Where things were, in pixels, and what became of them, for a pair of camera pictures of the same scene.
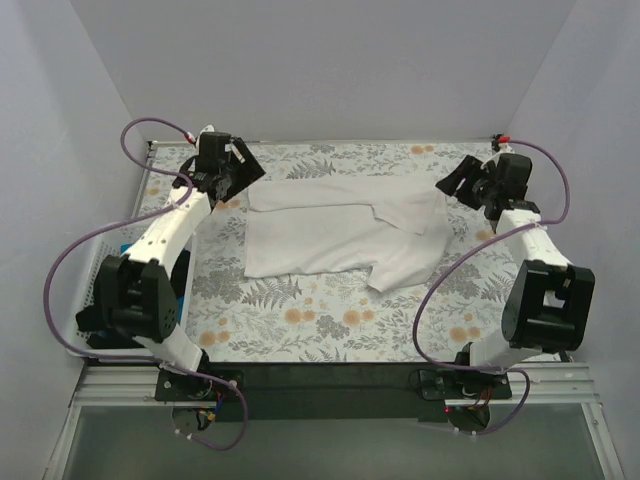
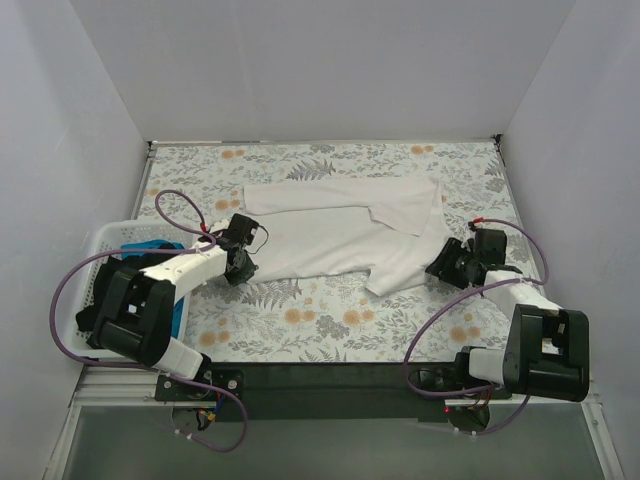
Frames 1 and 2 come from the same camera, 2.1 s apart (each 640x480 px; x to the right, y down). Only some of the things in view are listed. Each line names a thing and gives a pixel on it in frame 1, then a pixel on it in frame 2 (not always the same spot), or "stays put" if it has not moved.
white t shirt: [397, 226] stays put
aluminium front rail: [535, 386] stays put
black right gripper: [463, 179] → [447, 263]
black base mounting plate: [264, 393] stays put
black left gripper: [238, 167] → [240, 266]
